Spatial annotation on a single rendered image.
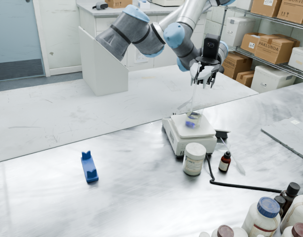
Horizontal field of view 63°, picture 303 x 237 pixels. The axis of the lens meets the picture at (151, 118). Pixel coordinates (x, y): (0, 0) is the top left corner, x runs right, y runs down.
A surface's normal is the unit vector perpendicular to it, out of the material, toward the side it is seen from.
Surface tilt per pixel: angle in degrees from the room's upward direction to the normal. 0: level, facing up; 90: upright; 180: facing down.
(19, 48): 90
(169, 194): 0
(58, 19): 90
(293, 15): 90
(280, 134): 0
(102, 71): 90
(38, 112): 0
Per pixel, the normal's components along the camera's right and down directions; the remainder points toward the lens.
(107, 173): 0.07, -0.84
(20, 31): 0.50, 0.50
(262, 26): -0.86, 0.22
